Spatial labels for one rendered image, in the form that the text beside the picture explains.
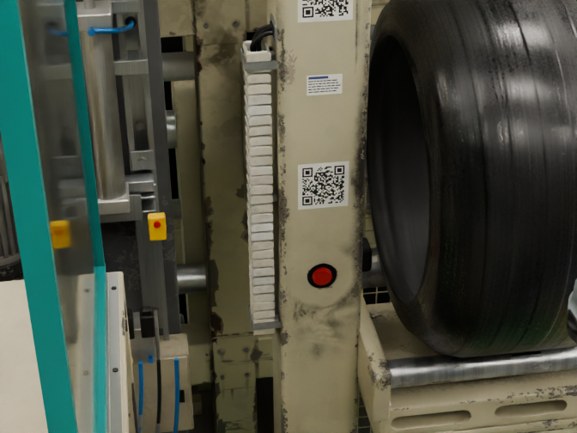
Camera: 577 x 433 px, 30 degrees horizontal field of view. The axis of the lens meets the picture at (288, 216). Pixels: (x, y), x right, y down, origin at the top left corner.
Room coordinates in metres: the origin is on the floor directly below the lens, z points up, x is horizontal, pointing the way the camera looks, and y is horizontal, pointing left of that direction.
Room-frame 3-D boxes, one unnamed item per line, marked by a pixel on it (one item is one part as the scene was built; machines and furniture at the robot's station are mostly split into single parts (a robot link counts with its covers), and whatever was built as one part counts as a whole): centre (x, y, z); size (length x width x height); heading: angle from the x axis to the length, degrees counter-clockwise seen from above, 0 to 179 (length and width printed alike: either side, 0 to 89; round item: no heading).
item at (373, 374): (1.48, -0.12, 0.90); 0.40 x 0.03 x 0.10; 8
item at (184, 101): (2.26, 0.23, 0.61); 0.33 x 0.06 x 0.86; 8
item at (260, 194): (1.40, 0.04, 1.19); 0.05 x 0.04 x 0.48; 8
